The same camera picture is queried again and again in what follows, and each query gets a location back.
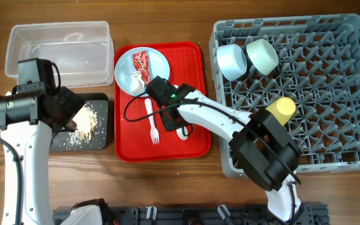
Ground rice and food scraps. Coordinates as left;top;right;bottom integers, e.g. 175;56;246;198
67;106;98;145

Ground pink plastic fork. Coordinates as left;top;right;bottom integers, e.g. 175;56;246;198
144;98;159;144

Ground cream plastic spoon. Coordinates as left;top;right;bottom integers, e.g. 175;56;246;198
172;84;189;141

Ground light blue bowl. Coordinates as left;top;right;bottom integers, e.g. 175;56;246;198
217;44;247;81

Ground mint green bowl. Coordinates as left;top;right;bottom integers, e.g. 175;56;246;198
246;39;279;76

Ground yellow plastic cup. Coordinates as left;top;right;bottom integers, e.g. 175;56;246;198
266;97;296;126

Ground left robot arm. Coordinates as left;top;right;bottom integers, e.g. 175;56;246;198
0;58;85;224

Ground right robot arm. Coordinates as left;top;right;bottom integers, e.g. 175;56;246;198
146;77;301;224

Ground grey dishwasher rack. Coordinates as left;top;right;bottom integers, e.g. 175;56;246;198
209;14;360;173

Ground crumpled white napkin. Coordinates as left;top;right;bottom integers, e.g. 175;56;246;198
131;71;145;95

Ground black plastic tray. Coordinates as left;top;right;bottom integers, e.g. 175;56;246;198
49;92;109;152

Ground red snack wrapper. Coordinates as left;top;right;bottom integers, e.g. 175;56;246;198
132;51;151;84

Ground red serving tray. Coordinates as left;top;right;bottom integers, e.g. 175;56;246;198
114;41;211;163

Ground light blue plate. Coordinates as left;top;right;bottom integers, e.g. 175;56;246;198
114;47;170;96

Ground clear plastic storage bin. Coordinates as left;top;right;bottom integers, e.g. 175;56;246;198
5;21;114;88

